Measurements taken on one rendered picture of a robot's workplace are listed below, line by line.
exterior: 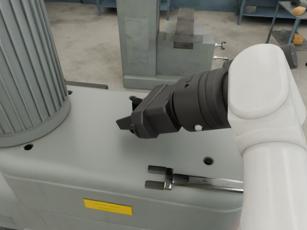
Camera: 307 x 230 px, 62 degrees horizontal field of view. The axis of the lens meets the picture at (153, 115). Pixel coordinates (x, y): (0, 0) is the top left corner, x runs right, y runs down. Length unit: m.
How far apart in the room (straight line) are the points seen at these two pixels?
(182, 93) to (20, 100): 0.26
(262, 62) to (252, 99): 0.05
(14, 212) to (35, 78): 0.36
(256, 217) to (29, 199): 0.44
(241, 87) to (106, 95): 0.36
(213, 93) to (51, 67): 0.28
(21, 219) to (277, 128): 0.62
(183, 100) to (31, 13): 0.26
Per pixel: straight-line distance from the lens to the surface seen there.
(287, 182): 0.27
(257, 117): 0.28
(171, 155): 0.46
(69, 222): 0.63
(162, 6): 6.65
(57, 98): 0.52
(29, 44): 0.45
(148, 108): 0.41
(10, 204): 0.69
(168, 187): 0.41
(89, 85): 0.94
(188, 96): 0.37
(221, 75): 0.37
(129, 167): 0.44
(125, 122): 0.46
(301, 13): 4.85
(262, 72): 0.31
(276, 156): 0.28
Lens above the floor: 2.23
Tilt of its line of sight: 40 degrees down
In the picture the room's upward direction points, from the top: straight up
